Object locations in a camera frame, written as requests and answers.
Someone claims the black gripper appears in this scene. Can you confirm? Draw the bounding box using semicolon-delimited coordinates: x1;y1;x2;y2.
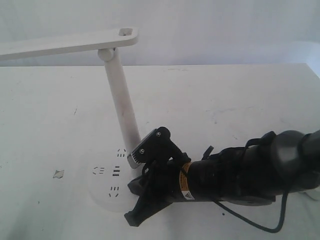
124;157;193;227

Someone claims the white desk lamp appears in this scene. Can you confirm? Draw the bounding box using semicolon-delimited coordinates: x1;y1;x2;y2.
0;27;141;213

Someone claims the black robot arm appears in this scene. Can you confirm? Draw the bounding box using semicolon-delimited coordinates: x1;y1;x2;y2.
125;126;320;233

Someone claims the small torn tape scrap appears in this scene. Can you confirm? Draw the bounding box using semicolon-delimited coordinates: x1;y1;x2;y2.
52;170;64;179

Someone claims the white power strip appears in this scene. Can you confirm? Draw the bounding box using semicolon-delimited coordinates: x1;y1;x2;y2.
299;190;320;201

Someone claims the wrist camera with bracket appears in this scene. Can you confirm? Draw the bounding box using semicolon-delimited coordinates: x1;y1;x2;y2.
127;126;191;167

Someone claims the thin black cable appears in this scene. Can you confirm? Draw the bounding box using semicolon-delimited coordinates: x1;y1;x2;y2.
212;192;288;233

